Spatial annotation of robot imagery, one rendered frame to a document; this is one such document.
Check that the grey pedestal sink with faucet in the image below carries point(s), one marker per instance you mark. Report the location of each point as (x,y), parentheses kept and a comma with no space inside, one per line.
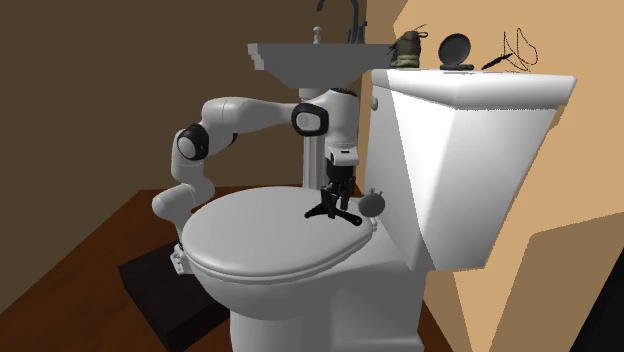
(317,61)

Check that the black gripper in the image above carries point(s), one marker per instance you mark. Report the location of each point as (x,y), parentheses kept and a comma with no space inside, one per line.
(339,172)

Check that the olive green boot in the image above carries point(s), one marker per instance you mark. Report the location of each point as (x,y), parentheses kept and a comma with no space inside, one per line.
(405,51)

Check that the grey round ball with stem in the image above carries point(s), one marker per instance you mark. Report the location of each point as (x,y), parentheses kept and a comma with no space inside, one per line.
(371,204)

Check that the white toilet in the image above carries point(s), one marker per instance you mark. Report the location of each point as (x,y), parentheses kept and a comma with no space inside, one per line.
(438,161)

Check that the dark round open compact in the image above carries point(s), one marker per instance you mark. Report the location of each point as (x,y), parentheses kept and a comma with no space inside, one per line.
(454,48)

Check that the black three-legged stand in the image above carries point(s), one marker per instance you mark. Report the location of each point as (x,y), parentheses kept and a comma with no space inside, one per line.
(352,218)

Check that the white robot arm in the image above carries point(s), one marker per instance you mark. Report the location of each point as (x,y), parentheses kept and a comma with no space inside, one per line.
(244,113)

